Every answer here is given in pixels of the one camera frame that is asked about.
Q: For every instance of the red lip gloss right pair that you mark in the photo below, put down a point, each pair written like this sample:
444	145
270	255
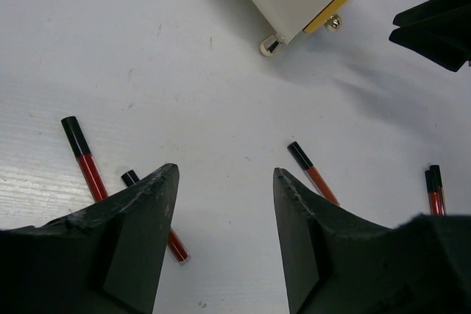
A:
433	194

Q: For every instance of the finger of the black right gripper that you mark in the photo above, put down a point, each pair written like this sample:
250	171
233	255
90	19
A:
445	20
446	52

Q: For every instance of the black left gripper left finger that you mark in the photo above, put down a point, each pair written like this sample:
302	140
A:
105	258

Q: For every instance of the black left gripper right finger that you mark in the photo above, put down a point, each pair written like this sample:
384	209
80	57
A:
336	262

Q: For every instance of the red lip gloss centre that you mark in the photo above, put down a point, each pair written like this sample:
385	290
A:
308	167

